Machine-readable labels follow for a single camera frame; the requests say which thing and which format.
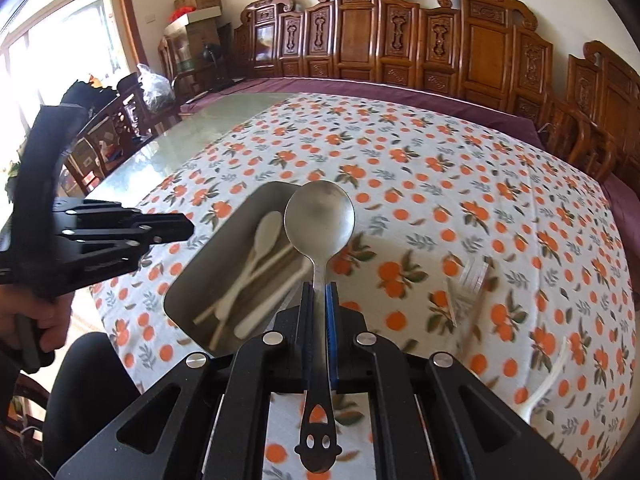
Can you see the black bag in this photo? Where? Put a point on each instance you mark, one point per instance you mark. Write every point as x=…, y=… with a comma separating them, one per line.
x=90, y=92

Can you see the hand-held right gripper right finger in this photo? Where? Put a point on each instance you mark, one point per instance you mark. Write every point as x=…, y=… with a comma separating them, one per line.
x=332, y=320

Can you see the person's left hand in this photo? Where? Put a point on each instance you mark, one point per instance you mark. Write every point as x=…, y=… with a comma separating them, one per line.
x=55, y=317

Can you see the flat white box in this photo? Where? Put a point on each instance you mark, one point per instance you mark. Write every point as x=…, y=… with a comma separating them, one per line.
x=200, y=17

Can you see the white plastic fork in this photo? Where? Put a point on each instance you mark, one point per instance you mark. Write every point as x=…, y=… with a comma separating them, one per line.
x=547, y=385

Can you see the orange print tablecloth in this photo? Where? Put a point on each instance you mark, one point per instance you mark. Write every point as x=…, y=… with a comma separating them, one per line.
x=425, y=185

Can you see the red decoration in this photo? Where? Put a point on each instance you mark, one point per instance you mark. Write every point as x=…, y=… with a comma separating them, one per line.
x=182, y=12

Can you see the purple armchair cushion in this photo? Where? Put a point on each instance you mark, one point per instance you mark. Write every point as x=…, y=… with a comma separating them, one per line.
x=625, y=205

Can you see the metal spoon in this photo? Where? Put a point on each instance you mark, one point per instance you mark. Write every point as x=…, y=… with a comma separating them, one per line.
x=320, y=220

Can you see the wooden door frame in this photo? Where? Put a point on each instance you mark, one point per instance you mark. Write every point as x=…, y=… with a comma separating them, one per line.
x=132, y=10

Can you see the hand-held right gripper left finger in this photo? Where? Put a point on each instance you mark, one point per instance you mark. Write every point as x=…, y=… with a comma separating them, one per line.
x=306, y=320

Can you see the black desk lamp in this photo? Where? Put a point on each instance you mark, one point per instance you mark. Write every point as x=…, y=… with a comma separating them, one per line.
x=212, y=60

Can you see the person's black trousers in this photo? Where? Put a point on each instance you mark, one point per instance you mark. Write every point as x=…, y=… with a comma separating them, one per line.
x=85, y=400

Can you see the long purple sofa cushion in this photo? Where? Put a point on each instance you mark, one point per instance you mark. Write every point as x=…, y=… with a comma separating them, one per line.
x=400, y=92

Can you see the metal tray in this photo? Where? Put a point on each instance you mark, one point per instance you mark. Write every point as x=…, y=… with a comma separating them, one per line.
x=215, y=280

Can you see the wooden chopstick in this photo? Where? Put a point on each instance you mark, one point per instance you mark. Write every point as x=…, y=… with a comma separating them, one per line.
x=225, y=327
x=250, y=280

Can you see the large cardboard box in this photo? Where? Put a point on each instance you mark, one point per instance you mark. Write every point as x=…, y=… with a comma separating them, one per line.
x=192, y=47

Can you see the carved wooden sofa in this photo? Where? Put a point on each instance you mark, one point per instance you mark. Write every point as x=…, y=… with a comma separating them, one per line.
x=400, y=45

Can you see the carved wooden armchair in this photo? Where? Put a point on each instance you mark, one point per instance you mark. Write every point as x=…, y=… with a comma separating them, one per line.
x=600, y=110

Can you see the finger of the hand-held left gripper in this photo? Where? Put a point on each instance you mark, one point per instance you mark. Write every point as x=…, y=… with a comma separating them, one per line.
x=100, y=265
x=160, y=227

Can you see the clear plastic bag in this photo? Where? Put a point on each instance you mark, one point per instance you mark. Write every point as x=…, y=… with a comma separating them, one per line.
x=155, y=87

